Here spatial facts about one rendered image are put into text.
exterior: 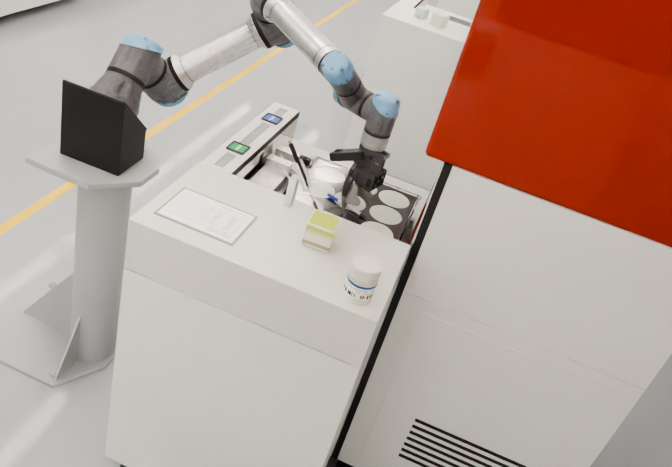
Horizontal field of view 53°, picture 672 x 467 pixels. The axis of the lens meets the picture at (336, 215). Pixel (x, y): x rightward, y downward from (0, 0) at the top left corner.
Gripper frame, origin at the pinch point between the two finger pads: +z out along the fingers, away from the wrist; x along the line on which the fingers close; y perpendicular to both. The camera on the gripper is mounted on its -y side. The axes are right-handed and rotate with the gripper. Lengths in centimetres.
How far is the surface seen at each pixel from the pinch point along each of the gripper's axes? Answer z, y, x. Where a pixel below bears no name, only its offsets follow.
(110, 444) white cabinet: 77, -22, -60
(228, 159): -3.5, -31.4, -18.4
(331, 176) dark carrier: 2.1, -13.2, 11.0
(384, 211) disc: 1.9, 8.4, 8.8
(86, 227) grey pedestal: 32, -64, -39
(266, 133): -3.9, -35.9, 3.8
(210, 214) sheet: -4.8, -13.9, -44.0
